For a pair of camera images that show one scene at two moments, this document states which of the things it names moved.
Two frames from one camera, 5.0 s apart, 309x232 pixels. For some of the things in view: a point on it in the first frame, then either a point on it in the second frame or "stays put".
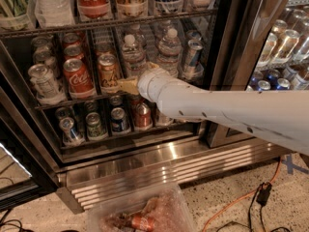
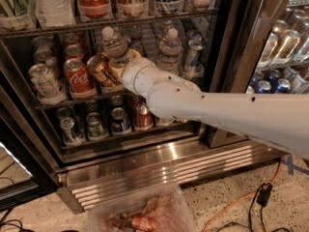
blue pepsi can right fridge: [283, 84] stays put
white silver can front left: [46, 86] stays put
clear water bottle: [134, 56] to [114, 45]
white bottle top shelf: [53, 5] stays put
